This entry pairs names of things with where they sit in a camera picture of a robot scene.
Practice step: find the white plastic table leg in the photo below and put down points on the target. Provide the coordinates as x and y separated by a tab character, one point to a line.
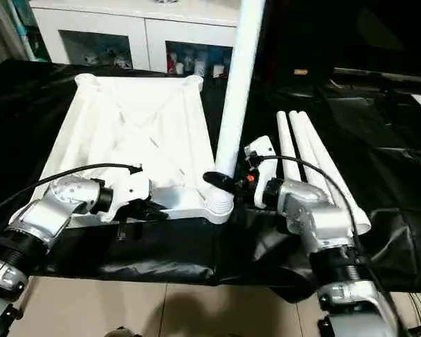
301	140
284	140
238	87
317	140

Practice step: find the white sideboard cabinet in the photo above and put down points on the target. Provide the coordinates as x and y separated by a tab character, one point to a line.
144	28

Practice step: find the white plastic table top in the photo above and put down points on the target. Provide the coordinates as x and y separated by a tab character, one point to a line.
133	123

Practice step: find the red bottle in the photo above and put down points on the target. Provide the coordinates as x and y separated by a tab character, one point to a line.
171	63

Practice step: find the white patterned cup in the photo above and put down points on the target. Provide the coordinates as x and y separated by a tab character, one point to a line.
200	68

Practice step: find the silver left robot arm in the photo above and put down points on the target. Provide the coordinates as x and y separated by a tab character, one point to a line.
56	203

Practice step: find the black work mat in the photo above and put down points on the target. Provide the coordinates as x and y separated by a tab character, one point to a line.
372	158

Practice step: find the small yellow label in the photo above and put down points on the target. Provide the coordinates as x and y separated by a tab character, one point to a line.
301	72

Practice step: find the small white jar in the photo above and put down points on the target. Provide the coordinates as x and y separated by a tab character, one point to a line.
179	69

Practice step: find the beige curtain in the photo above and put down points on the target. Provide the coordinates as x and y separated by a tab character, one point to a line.
0	31

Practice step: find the long black pole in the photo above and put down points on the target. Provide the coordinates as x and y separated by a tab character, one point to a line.
382	77

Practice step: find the plain white cup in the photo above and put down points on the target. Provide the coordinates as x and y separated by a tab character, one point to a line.
218	71

